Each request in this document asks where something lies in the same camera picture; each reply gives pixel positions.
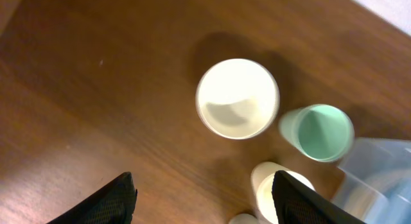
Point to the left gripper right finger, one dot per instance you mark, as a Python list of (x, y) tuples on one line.
[(295, 203)]

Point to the clear plastic storage container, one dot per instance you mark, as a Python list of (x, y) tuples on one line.
[(376, 186)]

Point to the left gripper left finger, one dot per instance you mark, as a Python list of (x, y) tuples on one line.
[(114, 203)]

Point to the grey cup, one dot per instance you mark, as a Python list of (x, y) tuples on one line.
[(244, 219)]

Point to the white small bowl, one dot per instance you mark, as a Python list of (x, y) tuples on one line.
[(237, 98)]

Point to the mint green cup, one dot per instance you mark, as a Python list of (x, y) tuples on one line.
[(320, 132)]

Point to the cream white cup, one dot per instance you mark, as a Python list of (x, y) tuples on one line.
[(262, 178)]

